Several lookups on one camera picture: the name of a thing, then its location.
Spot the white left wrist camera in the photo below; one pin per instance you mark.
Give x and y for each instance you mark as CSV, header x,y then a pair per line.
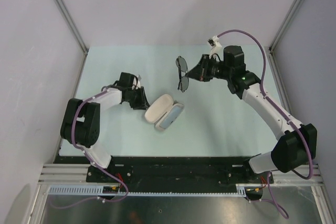
x,y
136,82

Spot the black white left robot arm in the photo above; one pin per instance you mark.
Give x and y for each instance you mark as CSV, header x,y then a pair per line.
x,y
81,122

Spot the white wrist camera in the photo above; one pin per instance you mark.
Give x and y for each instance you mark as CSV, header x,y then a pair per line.
x,y
136,82
215,45

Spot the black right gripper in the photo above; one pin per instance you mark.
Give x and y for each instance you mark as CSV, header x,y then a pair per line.
x,y
200,72

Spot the blue square cleaning cloth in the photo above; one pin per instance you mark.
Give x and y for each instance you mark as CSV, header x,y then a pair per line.
x,y
171,117

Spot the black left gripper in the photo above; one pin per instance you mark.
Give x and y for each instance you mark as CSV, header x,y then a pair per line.
x,y
143,103

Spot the aluminium front frame rail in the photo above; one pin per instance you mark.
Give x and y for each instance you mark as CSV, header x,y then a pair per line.
x,y
227,175

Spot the black gold aviator sunglasses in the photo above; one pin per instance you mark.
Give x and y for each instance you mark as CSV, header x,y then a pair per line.
x,y
182,71

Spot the aluminium post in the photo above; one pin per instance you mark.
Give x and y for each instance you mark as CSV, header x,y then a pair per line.
x,y
292,12
71,25

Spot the pale green glasses case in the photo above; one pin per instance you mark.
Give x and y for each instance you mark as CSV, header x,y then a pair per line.
x,y
159,109

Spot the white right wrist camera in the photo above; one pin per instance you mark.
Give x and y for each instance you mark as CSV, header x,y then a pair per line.
x,y
215,45

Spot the left rear aluminium post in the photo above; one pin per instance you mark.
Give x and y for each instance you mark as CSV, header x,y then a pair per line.
x,y
71,25

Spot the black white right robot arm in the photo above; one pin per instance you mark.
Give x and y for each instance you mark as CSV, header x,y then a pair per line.
x,y
296,142

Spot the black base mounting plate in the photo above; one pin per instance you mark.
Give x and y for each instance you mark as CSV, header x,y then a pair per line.
x,y
208,186

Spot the right rear aluminium post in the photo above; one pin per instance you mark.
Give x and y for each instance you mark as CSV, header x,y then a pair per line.
x,y
292,12

